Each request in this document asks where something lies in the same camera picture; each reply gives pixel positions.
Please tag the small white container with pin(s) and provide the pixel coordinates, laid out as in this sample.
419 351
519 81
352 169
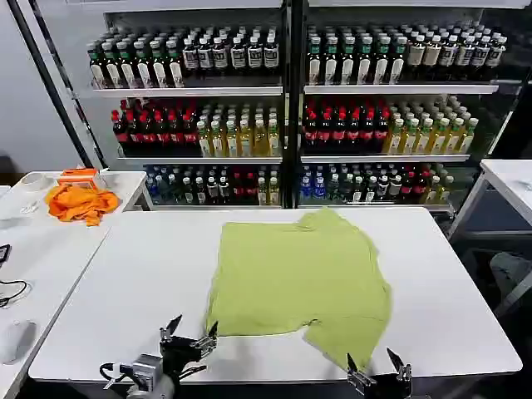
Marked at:
109 178

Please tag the white tape roll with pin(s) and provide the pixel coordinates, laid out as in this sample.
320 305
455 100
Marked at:
26 179

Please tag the orange cloth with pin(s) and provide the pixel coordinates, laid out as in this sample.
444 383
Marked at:
79 203

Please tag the bottle shelf with silver frame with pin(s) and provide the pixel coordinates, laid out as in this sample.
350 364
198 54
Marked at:
187 124

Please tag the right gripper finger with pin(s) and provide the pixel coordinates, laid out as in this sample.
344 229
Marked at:
403 372
357 376

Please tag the dark grey chair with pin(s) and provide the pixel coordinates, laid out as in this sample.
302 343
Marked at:
509 270

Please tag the small white plastic piece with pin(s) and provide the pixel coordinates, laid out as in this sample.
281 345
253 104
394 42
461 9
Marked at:
29 208

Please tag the black phone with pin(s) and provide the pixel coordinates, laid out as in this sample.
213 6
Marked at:
4 252

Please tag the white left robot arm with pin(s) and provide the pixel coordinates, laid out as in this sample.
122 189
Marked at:
145 379

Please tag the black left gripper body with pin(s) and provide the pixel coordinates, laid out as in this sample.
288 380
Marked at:
180 355

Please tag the white side table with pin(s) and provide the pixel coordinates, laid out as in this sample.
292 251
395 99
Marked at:
129 183

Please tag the black slanted pole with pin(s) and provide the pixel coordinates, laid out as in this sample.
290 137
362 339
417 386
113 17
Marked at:
45 79

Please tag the white computer mouse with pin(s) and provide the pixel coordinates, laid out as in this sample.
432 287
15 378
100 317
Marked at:
16 341

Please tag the orange and white box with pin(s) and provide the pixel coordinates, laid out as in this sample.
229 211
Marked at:
77 178

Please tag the light green shirt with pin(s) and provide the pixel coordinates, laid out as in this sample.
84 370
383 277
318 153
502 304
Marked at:
299 274

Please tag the white desk with metal legs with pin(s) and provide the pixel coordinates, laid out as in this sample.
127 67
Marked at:
509 178

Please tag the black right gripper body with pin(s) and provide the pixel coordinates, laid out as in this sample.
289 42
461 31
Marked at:
388 388

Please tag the bottle shelf with dark side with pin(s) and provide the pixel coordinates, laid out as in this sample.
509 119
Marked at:
395 124

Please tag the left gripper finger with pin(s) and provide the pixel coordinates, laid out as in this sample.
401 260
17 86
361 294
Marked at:
208 340
171 329

